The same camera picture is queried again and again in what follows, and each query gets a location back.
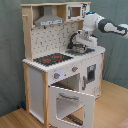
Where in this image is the wooden toy kitchen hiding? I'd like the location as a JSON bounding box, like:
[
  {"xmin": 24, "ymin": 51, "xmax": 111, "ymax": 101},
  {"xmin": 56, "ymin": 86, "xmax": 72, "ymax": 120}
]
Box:
[{"xmin": 22, "ymin": 2, "xmax": 105, "ymax": 128}]

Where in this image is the grey range hood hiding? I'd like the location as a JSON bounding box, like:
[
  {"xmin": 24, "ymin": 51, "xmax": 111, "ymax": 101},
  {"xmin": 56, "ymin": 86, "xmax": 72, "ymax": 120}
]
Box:
[{"xmin": 35, "ymin": 5, "xmax": 64, "ymax": 27}]

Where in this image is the grey toy sink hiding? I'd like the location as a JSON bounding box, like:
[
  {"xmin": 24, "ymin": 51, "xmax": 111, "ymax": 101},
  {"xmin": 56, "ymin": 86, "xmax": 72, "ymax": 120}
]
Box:
[{"xmin": 65, "ymin": 48, "xmax": 95, "ymax": 56}]

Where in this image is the left stove knob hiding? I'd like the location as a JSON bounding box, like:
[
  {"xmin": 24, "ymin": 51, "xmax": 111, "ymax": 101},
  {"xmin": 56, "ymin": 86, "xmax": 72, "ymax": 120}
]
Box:
[{"xmin": 54, "ymin": 73, "xmax": 60, "ymax": 79}]

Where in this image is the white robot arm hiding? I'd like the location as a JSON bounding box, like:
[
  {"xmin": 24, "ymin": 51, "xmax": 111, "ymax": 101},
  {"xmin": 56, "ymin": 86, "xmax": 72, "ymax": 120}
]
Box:
[{"xmin": 76, "ymin": 12, "xmax": 128, "ymax": 47}]

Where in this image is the black toy stovetop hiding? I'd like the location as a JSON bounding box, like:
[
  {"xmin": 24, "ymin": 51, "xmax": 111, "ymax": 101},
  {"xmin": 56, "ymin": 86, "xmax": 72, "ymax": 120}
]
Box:
[{"xmin": 34, "ymin": 53, "xmax": 71, "ymax": 66}]

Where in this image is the stove knob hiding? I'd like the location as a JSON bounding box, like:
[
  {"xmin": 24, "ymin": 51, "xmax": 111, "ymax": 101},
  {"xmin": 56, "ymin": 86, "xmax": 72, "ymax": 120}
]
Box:
[
  {"xmin": 71, "ymin": 66, "xmax": 79, "ymax": 73},
  {"xmin": 54, "ymin": 73, "xmax": 60, "ymax": 79}
]

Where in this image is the black toy faucet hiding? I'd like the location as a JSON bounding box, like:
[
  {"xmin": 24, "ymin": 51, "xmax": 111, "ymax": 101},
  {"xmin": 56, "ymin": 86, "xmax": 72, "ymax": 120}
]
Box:
[{"xmin": 67, "ymin": 33, "xmax": 77, "ymax": 49}]

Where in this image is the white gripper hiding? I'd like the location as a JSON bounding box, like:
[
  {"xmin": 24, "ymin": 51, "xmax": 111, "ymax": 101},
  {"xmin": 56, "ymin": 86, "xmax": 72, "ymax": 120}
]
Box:
[{"xmin": 76, "ymin": 30, "xmax": 97, "ymax": 47}]

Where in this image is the right stove knob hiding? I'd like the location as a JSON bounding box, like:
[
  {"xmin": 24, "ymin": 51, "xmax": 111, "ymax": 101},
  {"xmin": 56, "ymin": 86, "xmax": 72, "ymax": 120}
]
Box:
[{"xmin": 71, "ymin": 66, "xmax": 79, "ymax": 73}]

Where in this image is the small metal pot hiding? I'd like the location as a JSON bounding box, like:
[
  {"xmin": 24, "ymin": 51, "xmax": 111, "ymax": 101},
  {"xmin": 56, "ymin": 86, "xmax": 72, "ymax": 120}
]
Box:
[{"xmin": 73, "ymin": 44, "xmax": 87, "ymax": 53}]

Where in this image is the white oven door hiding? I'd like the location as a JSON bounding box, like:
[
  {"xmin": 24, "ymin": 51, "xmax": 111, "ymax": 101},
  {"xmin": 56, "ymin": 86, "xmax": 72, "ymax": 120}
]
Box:
[{"xmin": 49, "ymin": 86, "xmax": 95, "ymax": 128}]

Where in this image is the toy microwave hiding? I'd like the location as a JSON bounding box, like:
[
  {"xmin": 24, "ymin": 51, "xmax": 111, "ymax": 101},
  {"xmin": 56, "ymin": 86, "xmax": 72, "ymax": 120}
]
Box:
[{"xmin": 66, "ymin": 3, "xmax": 90, "ymax": 21}]

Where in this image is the dishwasher door with window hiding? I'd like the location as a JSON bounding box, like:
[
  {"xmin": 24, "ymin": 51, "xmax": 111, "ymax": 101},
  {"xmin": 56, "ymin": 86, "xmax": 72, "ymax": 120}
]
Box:
[{"xmin": 82, "ymin": 64, "xmax": 96, "ymax": 91}]

